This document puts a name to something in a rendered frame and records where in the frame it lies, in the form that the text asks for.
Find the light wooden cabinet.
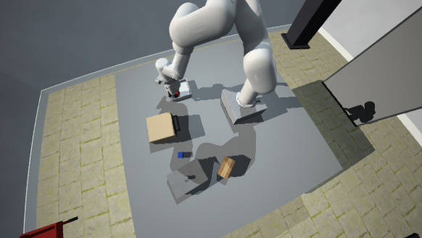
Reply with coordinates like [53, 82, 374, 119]
[146, 112, 180, 144]

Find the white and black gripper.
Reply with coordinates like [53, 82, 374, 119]
[165, 80, 181, 98]

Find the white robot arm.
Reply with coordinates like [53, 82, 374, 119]
[155, 0, 277, 108]

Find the brown cardboard box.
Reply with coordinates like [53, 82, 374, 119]
[217, 156, 235, 179]

